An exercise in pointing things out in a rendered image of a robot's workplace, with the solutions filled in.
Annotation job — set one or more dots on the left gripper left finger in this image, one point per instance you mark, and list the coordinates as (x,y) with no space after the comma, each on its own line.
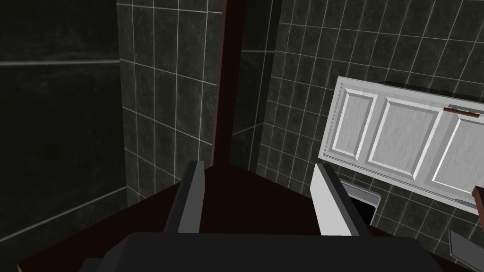
(191,200)

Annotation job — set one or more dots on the brown block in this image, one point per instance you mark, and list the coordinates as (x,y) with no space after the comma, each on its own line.
(479,202)

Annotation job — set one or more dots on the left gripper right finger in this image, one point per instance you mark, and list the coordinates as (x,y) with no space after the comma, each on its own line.
(332,206)

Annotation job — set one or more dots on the white rimmed dark box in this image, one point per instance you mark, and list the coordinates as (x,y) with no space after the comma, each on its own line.
(363,204)

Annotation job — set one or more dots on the dark brown wooden panel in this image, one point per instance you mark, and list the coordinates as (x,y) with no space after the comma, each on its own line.
(242,200)

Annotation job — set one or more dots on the grey flat slab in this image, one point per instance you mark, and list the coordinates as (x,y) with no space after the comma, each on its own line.
(467,247)

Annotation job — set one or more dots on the white panelled cabinet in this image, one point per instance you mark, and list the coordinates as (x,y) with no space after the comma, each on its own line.
(401,136)

